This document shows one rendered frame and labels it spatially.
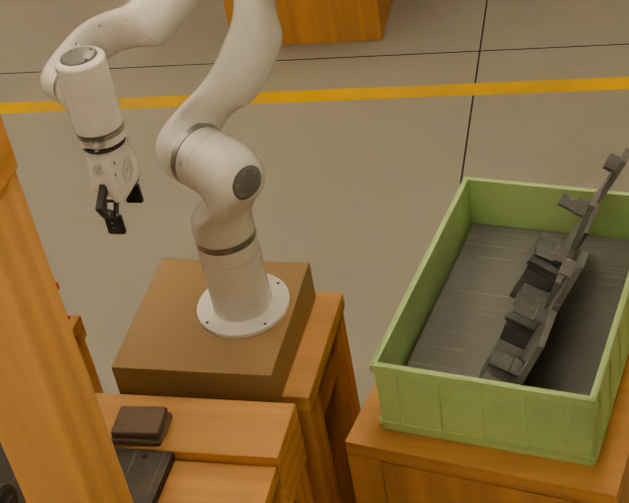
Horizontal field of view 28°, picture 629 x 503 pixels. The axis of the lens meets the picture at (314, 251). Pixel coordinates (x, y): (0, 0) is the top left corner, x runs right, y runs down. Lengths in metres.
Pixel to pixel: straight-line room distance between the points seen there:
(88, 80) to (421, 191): 2.50
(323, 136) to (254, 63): 2.55
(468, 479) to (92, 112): 0.96
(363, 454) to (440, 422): 0.17
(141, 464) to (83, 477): 0.80
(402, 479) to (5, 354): 1.19
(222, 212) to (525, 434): 0.68
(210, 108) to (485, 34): 3.13
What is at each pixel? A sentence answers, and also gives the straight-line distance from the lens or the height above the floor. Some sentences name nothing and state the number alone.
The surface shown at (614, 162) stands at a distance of 2.49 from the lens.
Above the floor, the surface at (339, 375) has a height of 0.67.
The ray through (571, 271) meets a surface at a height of 1.12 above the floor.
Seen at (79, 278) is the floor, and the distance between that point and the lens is 4.36.
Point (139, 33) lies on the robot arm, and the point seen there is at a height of 1.61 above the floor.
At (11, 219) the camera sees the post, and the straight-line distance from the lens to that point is 1.35.
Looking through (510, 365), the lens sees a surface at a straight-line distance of 2.29.
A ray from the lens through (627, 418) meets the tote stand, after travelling 2.43.
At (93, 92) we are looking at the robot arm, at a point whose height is 1.57.
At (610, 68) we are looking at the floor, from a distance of 5.03.
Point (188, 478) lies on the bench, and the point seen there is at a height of 0.88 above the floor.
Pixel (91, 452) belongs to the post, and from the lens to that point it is 1.55.
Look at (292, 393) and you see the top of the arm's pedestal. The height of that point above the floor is 0.85.
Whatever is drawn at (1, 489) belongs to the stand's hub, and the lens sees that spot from 2.02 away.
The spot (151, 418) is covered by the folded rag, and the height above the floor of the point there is 0.93.
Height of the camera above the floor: 2.52
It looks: 37 degrees down
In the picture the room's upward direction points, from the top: 11 degrees counter-clockwise
